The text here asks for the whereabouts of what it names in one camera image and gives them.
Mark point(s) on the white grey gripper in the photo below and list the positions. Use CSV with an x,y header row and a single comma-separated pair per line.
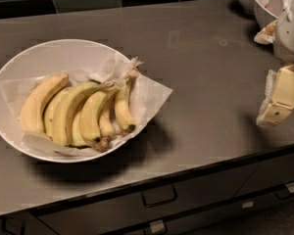
x,y
291,33

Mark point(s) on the yellow banana with dark tip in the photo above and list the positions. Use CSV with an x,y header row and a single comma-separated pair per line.
x,y
89,117

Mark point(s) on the long yellow banana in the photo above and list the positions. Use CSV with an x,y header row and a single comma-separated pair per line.
x,y
64,112

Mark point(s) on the white bowl at back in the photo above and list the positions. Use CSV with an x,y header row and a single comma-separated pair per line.
x,y
268,4

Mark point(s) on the small yellow inner banana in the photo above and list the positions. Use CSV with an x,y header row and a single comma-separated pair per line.
x,y
105,125

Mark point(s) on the large white bowl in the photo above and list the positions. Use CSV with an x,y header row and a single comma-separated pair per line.
x,y
82,60

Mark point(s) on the white paper liner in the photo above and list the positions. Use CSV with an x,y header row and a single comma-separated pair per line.
x,y
146,99

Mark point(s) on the white drawer label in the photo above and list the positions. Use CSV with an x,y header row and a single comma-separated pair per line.
x,y
247,205

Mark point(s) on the right drawer handle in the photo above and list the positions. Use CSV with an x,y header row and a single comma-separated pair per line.
x,y
287,192

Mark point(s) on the middle drawer handle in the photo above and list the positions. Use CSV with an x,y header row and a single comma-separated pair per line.
x,y
159,196

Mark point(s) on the lower drawer handle with label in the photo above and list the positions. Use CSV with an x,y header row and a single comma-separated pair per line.
x,y
157,227

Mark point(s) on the left drawer handle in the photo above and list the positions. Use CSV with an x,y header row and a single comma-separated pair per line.
x,y
12,226

